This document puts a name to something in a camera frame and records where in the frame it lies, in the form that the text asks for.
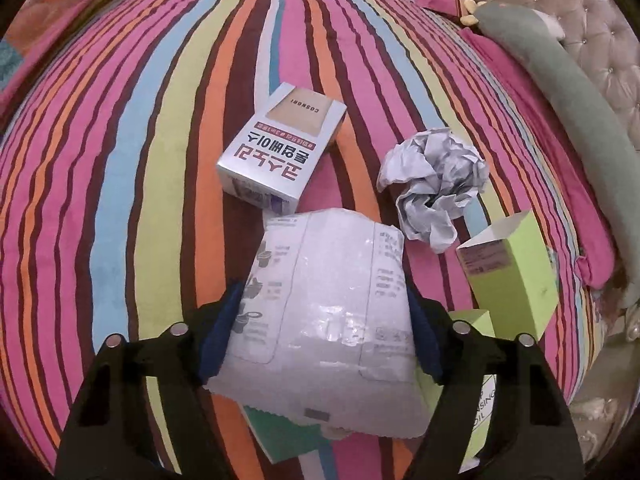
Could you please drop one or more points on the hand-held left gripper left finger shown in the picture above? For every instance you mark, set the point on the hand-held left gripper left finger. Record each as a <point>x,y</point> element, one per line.
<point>219,332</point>

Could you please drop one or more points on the grey-green bolster pillow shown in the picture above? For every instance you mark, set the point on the grey-green bolster pillow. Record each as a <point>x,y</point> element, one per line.
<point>575,95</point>

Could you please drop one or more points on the crumpled white paper ball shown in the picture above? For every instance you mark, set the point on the crumpled white paper ball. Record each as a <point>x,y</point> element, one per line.
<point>435,185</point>

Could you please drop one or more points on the striped colourful blanket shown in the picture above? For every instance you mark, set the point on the striped colourful blanket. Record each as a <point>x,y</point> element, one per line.
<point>150,160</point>

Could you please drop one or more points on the teal and white card packet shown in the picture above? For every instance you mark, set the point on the teal and white card packet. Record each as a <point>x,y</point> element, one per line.
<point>280,435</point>

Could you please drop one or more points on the white plastic packet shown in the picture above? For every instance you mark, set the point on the white plastic packet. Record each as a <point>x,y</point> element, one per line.
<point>325,310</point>

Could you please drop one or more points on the pink quilt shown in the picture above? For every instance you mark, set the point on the pink quilt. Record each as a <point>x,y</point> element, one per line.
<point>545,125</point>

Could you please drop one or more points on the white box with red print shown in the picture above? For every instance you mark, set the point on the white box with red print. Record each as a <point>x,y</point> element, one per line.
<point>280,150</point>

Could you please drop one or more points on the light green carton box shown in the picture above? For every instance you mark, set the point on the light green carton box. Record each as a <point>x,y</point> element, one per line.
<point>515,280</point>

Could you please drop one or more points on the light green box with lettering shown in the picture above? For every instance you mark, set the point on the light green box with lettering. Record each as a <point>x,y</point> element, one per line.
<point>477,321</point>

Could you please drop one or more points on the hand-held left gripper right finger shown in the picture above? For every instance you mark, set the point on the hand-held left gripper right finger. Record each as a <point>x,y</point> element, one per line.
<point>426,332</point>

